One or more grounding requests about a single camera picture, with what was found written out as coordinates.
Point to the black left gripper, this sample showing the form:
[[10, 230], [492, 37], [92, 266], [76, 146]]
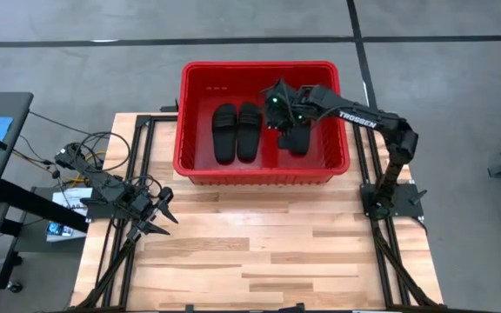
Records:
[[139, 204]]

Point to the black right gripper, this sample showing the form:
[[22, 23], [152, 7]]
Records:
[[287, 108]]

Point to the black rubber slide sandal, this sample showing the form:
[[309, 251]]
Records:
[[224, 143], [249, 143], [301, 145], [284, 143]]

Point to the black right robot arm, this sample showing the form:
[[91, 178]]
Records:
[[359, 117]]

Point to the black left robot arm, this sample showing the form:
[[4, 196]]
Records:
[[98, 180]]

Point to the red plastic bin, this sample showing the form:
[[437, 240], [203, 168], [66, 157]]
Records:
[[250, 78]]

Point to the white printed paper sheet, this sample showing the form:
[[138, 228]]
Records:
[[74, 197]]

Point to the black desk leg beam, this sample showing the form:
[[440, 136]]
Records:
[[37, 204]]

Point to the grey floor plate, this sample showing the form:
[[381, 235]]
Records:
[[33, 243]]

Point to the black leg with caster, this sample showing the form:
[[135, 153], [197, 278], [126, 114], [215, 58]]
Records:
[[9, 261]]

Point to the black aluminium extrusion frame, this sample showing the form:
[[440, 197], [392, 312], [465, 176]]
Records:
[[360, 156], [125, 278]]

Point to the black table edge bracket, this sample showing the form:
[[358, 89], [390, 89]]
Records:
[[189, 308], [299, 308]]

